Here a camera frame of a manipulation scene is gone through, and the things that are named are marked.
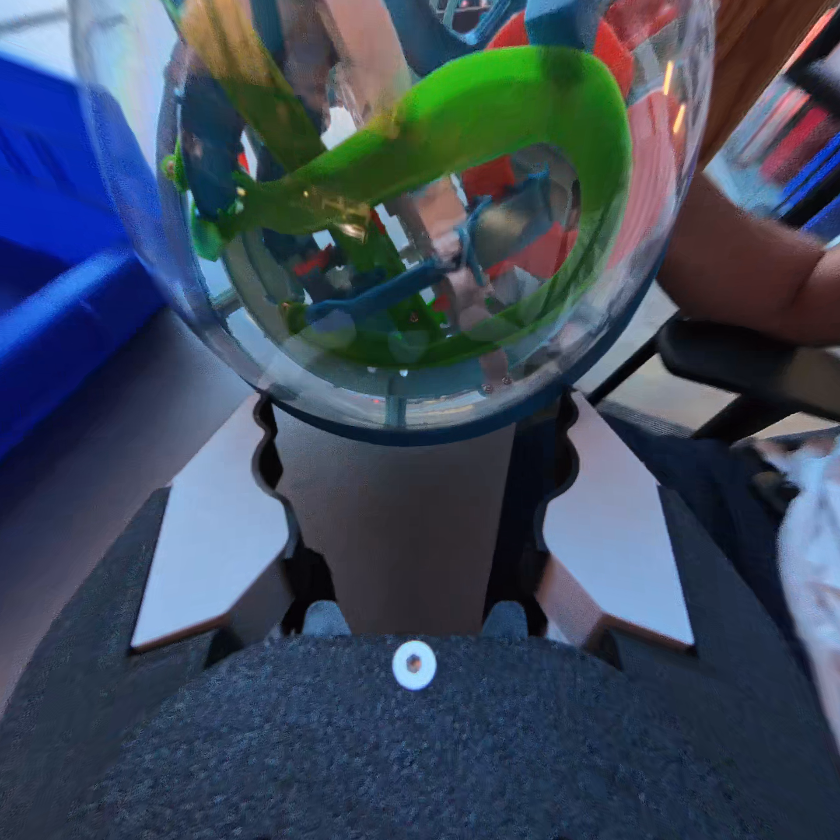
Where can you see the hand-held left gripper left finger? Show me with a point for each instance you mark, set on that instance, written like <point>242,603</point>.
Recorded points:
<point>216,538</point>

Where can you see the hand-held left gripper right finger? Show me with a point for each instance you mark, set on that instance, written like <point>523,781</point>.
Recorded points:
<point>617,544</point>

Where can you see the clear plastic maze ball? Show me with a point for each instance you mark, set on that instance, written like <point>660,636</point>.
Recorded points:
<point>394,216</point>

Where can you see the black office chair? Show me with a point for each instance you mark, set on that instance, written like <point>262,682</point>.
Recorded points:
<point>735,367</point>

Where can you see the blue plastic bin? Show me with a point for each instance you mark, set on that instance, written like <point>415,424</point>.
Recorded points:
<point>52,295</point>

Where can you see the wooden post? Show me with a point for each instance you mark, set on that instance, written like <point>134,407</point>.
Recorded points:
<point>741,65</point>

